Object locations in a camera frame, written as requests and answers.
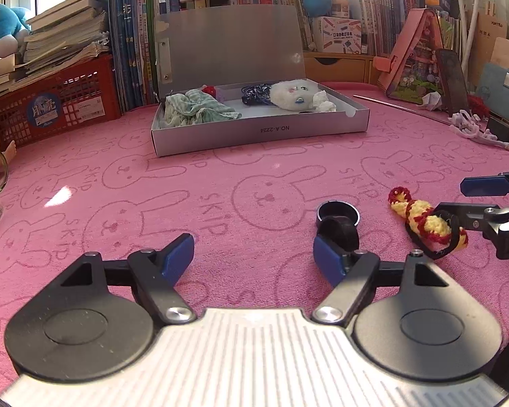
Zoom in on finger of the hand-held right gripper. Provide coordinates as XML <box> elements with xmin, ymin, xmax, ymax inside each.
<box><xmin>432</xmin><ymin>201</ymin><xmax>509</xmax><ymax>260</ymax></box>
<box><xmin>460</xmin><ymin>171</ymin><xmax>509</xmax><ymax>198</ymax></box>

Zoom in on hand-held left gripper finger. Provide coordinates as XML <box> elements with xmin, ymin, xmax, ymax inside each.
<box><xmin>59</xmin><ymin>232</ymin><xmax>198</xmax><ymax>325</ymax></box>

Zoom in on black round ring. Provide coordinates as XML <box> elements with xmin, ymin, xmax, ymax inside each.
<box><xmin>316</xmin><ymin>200</ymin><xmax>361</xmax><ymax>260</ymax></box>

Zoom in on yellow red crochet piece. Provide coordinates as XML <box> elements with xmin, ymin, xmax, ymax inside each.
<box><xmin>388</xmin><ymin>186</ymin><xmax>470</xmax><ymax>259</ymax></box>

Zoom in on black hair tie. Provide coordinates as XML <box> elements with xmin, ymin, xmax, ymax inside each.
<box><xmin>404</xmin><ymin>214</ymin><xmax>461</xmax><ymax>260</ymax></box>

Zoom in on green checked cloth bow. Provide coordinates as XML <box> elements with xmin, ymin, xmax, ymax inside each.
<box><xmin>163</xmin><ymin>89</ymin><xmax>243</xmax><ymax>128</ymax></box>

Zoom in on white cloth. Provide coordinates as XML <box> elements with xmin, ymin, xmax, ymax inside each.
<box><xmin>311</xmin><ymin>90</ymin><xmax>337</xmax><ymax>113</ymax></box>

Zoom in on white fluffy plush toy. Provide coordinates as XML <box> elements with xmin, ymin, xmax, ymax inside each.
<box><xmin>269</xmin><ymin>78</ymin><xmax>320</xmax><ymax>113</ymax></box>

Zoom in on silver file box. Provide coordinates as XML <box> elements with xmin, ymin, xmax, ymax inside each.
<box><xmin>150</xmin><ymin>4</ymin><xmax>371</xmax><ymax>158</ymax></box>

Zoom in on red knitted piece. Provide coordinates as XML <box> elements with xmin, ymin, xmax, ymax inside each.
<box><xmin>466</xmin><ymin>94</ymin><xmax>491</xmax><ymax>120</ymax></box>

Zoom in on blue notebook with clasp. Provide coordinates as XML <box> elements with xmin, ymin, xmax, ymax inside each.
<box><xmin>474</xmin><ymin>62</ymin><xmax>509</xmax><ymax>139</ymax></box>

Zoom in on white paper origami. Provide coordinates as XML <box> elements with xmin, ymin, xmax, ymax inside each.
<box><xmin>419</xmin><ymin>92</ymin><xmax>442</xmax><ymax>111</ymax></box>

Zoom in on black smartphone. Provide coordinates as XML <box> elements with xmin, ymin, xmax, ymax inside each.
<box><xmin>434</xmin><ymin>47</ymin><xmax>470</xmax><ymax>118</ymax></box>

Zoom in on thin metal rod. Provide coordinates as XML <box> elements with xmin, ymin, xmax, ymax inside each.
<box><xmin>352</xmin><ymin>94</ymin><xmax>455</xmax><ymax>127</ymax></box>

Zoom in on pink house-shaped toy book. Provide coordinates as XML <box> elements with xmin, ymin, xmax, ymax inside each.
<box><xmin>377</xmin><ymin>8</ymin><xmax>451</xmax><ymax>105</ymax></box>

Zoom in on yellow picture books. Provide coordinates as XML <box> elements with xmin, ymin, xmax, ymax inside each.
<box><xmin>438</xmin><ymin>14</ymin><xmax>464</xmax><ymax>52</ymax></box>

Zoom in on white pipes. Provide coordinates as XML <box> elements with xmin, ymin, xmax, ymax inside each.
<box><xmin>451</xmin><ymin>0</ymin><xmax>493</xmax><ymax>69</ymax></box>

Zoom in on wooden drawer shelf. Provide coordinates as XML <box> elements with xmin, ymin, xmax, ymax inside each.
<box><xmin>303</xmin><ymin>50</ymin><xmax>381</xmax><ymax>86</ymax></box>

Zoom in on red plastic crate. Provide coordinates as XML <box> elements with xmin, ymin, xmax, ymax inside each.
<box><xmin>0</xmin><ymin>54</ymin><xmax>124</xmax><ymax>150</ymax></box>

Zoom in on row of pale books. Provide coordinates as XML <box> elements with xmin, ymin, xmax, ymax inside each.
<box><xmin>348</xmin><ymin>0</ymin><xmax>409</xmax><ymax>58</ymax></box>

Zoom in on brown-haired doll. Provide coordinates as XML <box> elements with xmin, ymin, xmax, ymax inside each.
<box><xmin>0</xmin><ymin>135</ymin><xmax>18</xmax><ymax>167</ymax></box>

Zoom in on white printed cardboard box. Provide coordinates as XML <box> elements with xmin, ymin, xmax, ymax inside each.
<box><xmin>311</xmin><ymin>16</ymin><xmax>364</xmax><ymax>55</ymax></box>

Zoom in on row of blue books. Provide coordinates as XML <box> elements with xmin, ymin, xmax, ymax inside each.
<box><xmin>108</xmin><ymin>0</ymin><xmax>162</xmax><ymax>113</ymax></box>

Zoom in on blue round plush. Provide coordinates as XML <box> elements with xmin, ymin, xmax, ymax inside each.
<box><xmin>303</xmin><ymin>0</ymin><xmax>336</xmax><ymax>18</ymax></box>

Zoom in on stack of worn books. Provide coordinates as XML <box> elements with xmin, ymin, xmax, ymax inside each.
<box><xmin>0</xmin><ymin>0</ymin><xmax>113</xmax><ymax>103</ymax></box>

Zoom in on blue white plush toy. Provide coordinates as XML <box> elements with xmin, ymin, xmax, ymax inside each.
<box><xmin>0</xmin><ymin>2</ymin><xmax>31</xmax><ymax>58</ymax></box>

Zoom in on white pink cord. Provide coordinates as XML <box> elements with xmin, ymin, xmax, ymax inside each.
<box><xmin>447</xmin><ymin>109</ymin><xmax>509</xmax><ymax>152</ymax></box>

